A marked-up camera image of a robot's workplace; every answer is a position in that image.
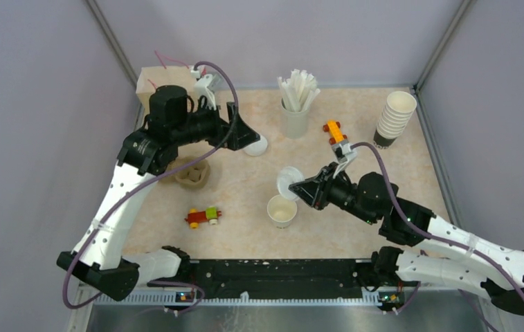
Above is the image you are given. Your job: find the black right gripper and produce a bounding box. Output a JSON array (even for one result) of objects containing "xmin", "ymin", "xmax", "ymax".
[{"xmin": 289, "ymin": 161, "xmax": 378, "ymax": 225}]

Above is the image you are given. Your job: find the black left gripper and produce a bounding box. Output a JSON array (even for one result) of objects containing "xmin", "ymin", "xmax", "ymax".
[{"xmin": 172, "ymin": 98, "xmax": 260, "ymax": 151}]

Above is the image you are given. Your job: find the white plastic cup lid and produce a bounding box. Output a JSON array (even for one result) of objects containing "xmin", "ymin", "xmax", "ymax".
[{"xmin": 276, "ymin": 166, "xmax": 305, "ymax": 201}]

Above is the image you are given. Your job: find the white paper cup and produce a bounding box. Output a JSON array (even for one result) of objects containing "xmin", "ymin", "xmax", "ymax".
[{"xmin": 266, "ymin": 195, "xmax": 298, "ymax": 229}]

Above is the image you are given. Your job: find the brown pulp cup carrier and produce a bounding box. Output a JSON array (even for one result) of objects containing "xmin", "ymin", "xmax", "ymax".
[{"xmin": 159, "ymin": 156, "xmax": 211, "ymax": 190}]

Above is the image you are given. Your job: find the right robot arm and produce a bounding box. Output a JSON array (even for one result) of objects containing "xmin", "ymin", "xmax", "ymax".
[{"xmin": 277, "ymin": 163, "xmax": 524, "ymax": 316}]

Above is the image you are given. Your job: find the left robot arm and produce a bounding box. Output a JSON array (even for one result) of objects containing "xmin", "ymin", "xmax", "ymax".
[{"xmin": 57, "ymin": 85, "xmax": 260, "ymax": 301}]

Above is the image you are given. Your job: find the stack of white lids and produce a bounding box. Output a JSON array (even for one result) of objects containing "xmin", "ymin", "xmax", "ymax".
[{"xmin": 243, "ymin": 135, "xmax": 269, "ymax": 157}]

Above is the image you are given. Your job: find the white straw holder cup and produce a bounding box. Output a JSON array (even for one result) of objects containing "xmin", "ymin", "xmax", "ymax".
[{"xmin": 280, "ymin": 100, "xmax": 309, "ymax": 139}]

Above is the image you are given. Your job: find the orange toy car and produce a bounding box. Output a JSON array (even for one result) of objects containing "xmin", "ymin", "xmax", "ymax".
[{"xmin": 322, "ymin": 120, "xmax": 348, "ymax": 146}]

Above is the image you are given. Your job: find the red green toy car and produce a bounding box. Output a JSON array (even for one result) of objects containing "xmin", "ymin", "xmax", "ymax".
[{"xmin": 185, "ymin": 206, "xmax": 222, "ymax": 229}]

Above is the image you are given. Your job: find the paper cakes gift bag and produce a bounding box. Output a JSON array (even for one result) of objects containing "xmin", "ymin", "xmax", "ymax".
[{"xmin": 136, "ymin": 50, "xmax": 199, "ymax": 114}]

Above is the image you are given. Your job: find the stack of paper cups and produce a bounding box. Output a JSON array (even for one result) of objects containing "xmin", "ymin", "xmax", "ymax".
[{"xmin": 373, "ymin": 91, "xmax": 417, "ymax": 149}]

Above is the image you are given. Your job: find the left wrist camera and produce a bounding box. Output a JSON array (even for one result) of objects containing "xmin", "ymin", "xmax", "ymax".
[{"xmin": 190, "ymin": 68, "xmax": 222, "ymax": 110}]

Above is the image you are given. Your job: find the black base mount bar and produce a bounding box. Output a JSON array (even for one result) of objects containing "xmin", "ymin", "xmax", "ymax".
[{"xmin": 147, "ymin": 257, "xmax": 421, "ymax": 301}]

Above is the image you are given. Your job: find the aluminium frame rail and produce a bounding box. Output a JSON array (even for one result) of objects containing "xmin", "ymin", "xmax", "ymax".
[{"xmin": 410, "ymin": 84, "xmax": 462, "ymax": 227}]

